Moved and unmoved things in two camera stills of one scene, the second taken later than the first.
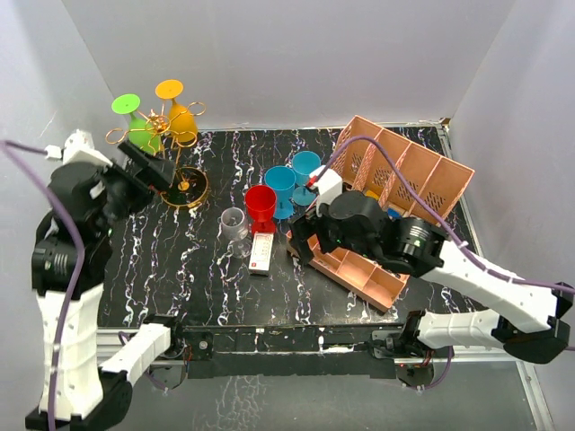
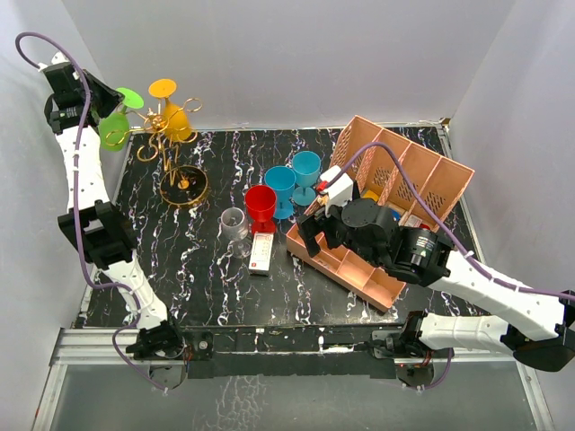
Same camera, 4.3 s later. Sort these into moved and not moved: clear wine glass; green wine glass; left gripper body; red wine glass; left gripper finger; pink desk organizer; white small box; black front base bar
Moved: left gripper finger; green wine glass; left gripper body
Not moved: white small box; pink desk organizer; black front base bar; clear wine glass; red wine glass
